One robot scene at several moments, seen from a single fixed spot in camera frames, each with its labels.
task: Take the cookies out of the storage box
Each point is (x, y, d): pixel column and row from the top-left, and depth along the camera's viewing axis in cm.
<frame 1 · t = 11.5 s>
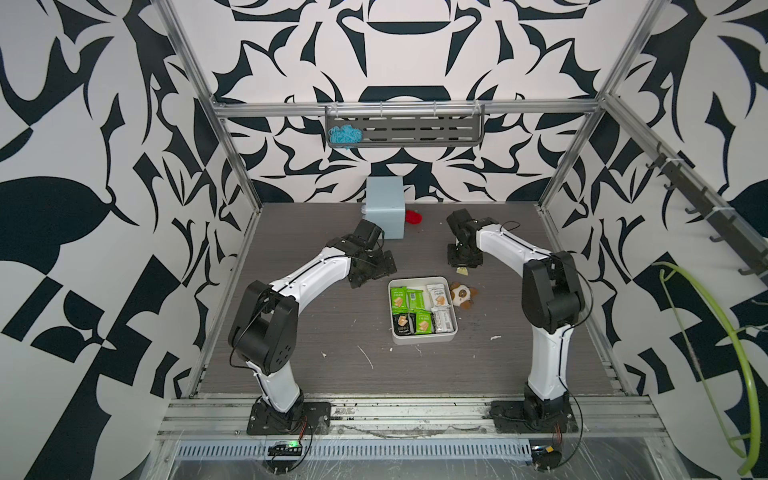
left hand: (379, 267, 90), fingers open
right hand: (455, 257, 99), fingers open
white storage box: (421, 310, 93), point 2 cm above the table
brown white plush toy: (462, 295, 94), point 4 cm above the table
light blue drawer box: (384, 205, 101), point 17 cm above the table
red small object: (412, 217, 123), on the table
green cookie packet left: (399, 303, 93), point 3 cm above the table
green cookie packet upper: (416, 300, 95), point 2 cm above the table
white cookie packet: (439, 296, 93), point 4 cm above the table
green cookie packet lower: (424, 323, 89), point 3 cm above the table
black cookie packet: (404, 323, 89), point 4 cm above the table
clear wrapped snack packet: (443, 319, 89), point 4 cm above the table
cream cookie packet: (462, 271, 98), point 5 cm above the table

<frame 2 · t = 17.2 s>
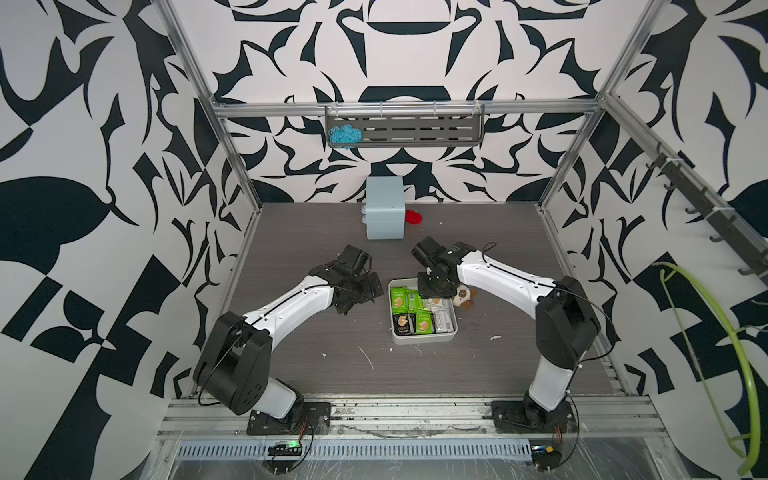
left hand: (366, 288, 88), fingers open
right hand: (422, 288, 89), fingers open
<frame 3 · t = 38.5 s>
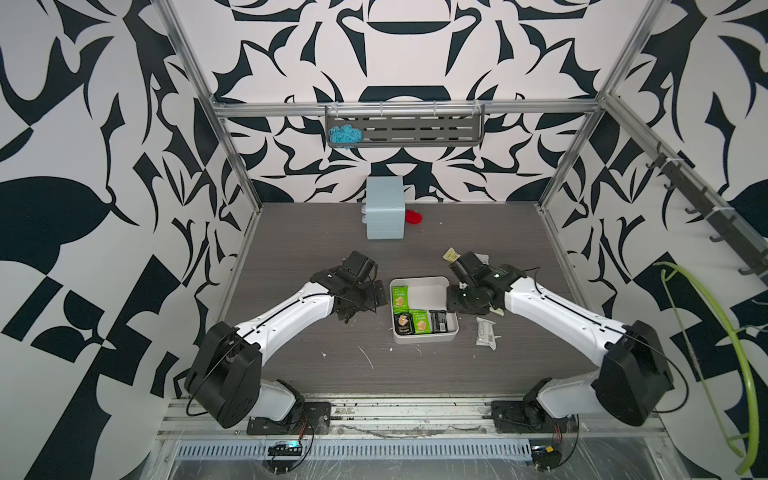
left hand: (368, 296, 85), fingers open
right hand: (448, 300, 84), fingers open
clear wrapped snack packet: (486, 335, 88), point 2 cm above the table
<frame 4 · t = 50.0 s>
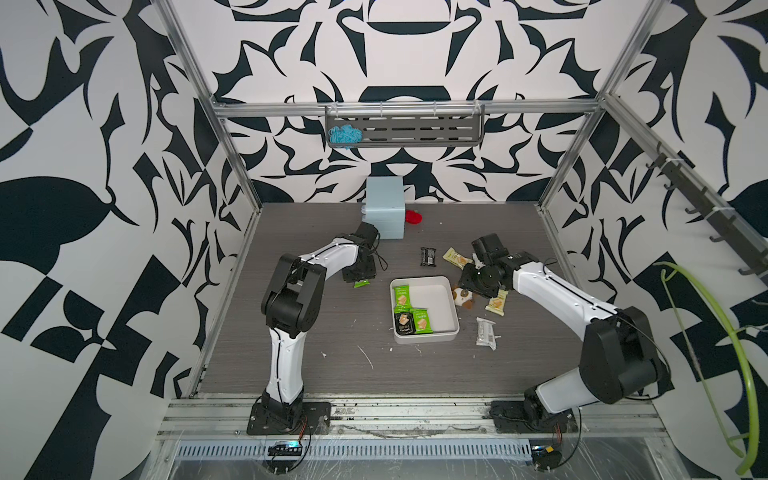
left hand: (361, 270, 100), fingers open
right hand: (460, 279, 89), fingers open
green cookie packet: (361, 283, 98), point 3 cm above the table
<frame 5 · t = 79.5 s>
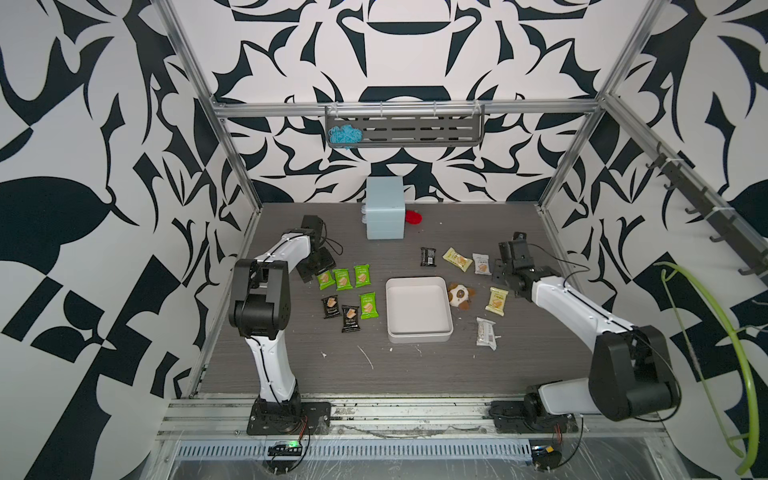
left hand: (317, 265, 99), fingers open
right hand: (506, 264, 90), fingers open
green cookie packet left: (342, 279, 101), on the table
green cookie packet lower: (362, 274, 101), point 2 cm above the table
black cookie packet: (330, 306, 94), point 2 cm above the table
green cookie packet: (325, 280, 100), on the table
black cookie packet 2: (350, 318, 91), point 2 cm above the table
green cookie packet 2: (368, 306, 94), point 2 cm above the table
